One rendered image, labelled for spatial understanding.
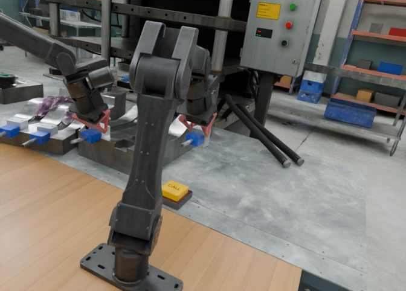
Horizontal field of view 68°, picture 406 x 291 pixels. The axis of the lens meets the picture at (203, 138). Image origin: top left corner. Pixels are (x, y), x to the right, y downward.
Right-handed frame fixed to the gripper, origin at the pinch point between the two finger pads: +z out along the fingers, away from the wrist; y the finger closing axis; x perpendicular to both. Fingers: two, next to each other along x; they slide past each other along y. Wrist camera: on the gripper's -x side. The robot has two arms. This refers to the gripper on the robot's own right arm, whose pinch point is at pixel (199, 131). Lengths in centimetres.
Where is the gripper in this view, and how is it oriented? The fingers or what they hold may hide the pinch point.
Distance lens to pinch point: 92.9
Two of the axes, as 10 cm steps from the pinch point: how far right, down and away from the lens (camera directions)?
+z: 0.9, 7.0, 7.1
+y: -8.9, -2.7, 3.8
